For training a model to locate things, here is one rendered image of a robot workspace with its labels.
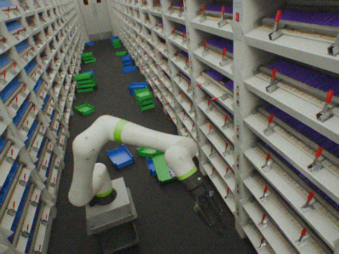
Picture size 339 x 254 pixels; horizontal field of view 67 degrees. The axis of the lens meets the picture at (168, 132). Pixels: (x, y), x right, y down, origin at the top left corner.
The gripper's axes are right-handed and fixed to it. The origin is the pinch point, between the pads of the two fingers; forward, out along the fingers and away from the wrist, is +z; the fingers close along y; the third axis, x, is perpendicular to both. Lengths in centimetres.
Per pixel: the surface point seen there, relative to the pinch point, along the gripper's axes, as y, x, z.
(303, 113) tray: -17, 46, -28
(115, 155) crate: -64, -171, -51
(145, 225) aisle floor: -15, -95, 7
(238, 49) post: -41, 26, -61
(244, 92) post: -40, 18, -43
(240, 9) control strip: -39, 37, -73
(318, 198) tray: -20.8, 33.5, 4.7
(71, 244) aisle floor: 27, -124, -12
